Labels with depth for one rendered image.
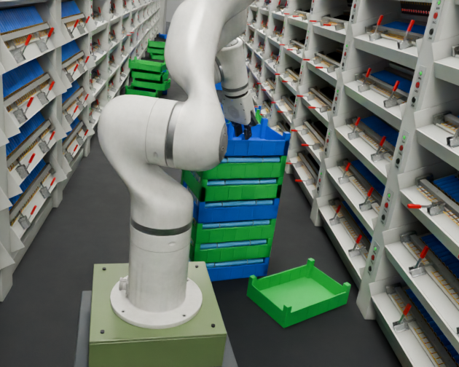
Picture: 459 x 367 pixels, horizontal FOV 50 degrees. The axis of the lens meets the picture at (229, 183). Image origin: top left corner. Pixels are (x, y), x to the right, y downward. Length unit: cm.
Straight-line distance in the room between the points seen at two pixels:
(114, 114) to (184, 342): 45
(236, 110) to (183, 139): 73
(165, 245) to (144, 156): 17
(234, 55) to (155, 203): 67
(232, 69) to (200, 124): 64
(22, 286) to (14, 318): 17
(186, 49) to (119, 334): 54
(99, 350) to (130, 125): 42
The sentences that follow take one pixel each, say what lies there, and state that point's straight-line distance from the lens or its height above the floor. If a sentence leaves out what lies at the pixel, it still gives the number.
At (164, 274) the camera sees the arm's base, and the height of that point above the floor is 46.
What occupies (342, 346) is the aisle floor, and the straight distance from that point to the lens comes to 164.
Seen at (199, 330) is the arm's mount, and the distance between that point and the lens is 99.
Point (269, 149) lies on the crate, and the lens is 165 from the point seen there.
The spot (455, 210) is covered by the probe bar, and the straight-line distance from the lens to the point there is 139.
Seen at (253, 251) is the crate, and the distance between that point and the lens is 180.
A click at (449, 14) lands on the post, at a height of 99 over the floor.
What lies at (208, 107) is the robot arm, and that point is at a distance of 85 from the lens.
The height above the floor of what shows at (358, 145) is 49.
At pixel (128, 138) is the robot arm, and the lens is 86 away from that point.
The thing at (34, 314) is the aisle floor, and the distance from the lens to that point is 164.
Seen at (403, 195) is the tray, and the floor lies 48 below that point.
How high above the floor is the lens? 98
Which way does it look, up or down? 21 degrees down
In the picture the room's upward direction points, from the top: 7 degrees clockwise
